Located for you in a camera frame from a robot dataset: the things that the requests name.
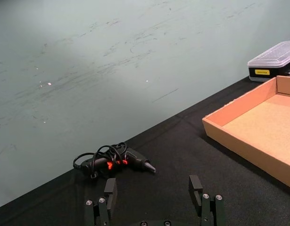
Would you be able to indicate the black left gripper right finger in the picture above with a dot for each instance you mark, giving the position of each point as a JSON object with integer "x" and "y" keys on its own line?
{"x": 201, "y": 197}

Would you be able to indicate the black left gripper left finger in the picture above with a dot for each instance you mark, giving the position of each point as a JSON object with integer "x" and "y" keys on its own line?
{"x": 110, "y": 193}

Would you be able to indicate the black table cloth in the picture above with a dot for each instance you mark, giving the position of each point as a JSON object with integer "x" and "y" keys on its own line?
{"x": 168, "y": 174}

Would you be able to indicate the brown cardboard tray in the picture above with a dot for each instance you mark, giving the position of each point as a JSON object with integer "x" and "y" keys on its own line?
{"x": 255, "y": 127}

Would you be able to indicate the clear plastic case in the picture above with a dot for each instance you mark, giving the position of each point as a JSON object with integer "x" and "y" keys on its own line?
{"x": 273, "y": 63}

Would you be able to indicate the pale wall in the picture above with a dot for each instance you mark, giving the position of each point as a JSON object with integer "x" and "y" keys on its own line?
{"x": 100, "y": 61}

